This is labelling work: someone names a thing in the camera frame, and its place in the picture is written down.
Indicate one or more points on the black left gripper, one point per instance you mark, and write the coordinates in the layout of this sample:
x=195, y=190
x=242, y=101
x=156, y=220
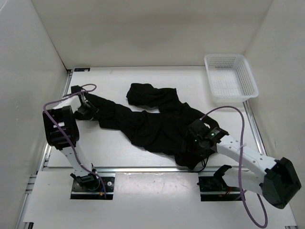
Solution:
x=89, y=117

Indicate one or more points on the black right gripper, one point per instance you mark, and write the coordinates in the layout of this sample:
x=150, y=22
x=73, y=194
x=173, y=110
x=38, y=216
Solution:
x=201, y=152

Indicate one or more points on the black trousers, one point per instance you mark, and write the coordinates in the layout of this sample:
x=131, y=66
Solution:
x=162, y=132

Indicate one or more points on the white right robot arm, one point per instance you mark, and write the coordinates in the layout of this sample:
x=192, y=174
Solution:
x=274, y=179

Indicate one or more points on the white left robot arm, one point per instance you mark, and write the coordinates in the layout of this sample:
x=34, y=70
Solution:
x=70, y=147

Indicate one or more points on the black corner label plate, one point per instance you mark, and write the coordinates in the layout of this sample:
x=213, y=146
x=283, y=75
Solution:
x=81, y=69

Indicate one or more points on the white perforated plastic basket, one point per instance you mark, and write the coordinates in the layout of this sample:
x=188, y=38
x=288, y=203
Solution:
x=230, y=78

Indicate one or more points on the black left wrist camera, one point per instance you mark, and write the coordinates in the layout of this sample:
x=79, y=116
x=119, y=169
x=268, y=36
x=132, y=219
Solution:
x=75, y=90

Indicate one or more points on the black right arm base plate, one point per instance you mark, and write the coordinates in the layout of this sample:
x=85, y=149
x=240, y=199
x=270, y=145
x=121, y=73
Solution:
x=212, y=189

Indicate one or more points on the aluminium left frame rail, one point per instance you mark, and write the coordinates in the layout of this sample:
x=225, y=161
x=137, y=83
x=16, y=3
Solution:
x=51, y=113

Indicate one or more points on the aluminium front frame rail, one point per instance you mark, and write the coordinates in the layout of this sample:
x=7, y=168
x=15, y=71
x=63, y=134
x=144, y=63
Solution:
x=127, y=169

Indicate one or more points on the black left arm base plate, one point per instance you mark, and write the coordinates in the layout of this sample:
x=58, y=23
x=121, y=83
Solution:
x=91, y=188

